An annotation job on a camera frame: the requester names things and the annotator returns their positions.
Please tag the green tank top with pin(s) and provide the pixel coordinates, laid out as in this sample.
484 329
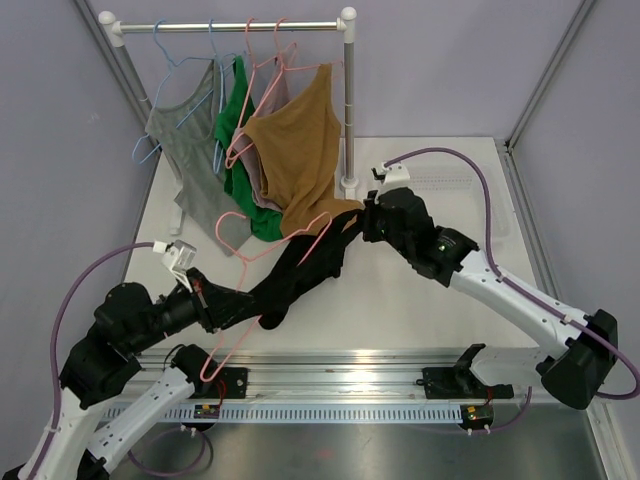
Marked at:
242 175

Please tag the mauve pink tank top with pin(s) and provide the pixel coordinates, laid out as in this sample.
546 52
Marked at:
272 95

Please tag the pink hanger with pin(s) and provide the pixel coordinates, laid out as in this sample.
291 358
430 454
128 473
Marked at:
246 262
233 151
294 59

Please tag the white slotted cable duct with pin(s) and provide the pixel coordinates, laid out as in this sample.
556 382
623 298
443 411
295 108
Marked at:
310 413

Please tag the aluminium front rail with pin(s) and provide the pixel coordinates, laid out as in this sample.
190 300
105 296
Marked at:
343 376

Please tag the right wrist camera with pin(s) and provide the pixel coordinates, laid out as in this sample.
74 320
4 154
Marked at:
389 175

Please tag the metal clothes rack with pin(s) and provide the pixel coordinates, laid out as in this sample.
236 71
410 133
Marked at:
116 30

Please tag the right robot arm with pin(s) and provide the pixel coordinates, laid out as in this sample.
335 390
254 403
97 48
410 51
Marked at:
577 347

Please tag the white plastic laundry basket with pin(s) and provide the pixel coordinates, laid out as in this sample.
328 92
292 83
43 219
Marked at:
453 195

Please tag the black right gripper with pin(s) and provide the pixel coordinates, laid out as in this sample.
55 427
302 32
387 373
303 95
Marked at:
373 208

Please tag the mustard brown tank top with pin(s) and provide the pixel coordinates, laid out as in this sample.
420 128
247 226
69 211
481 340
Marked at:
299 148

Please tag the black tank top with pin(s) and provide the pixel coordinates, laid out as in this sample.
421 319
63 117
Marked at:
306 262

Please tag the grey tank top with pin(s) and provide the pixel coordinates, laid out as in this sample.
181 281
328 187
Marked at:
186 134

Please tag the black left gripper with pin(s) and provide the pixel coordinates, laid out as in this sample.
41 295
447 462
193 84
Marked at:
216 304

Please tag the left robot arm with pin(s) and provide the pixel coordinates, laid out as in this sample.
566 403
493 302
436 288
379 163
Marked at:
100 365

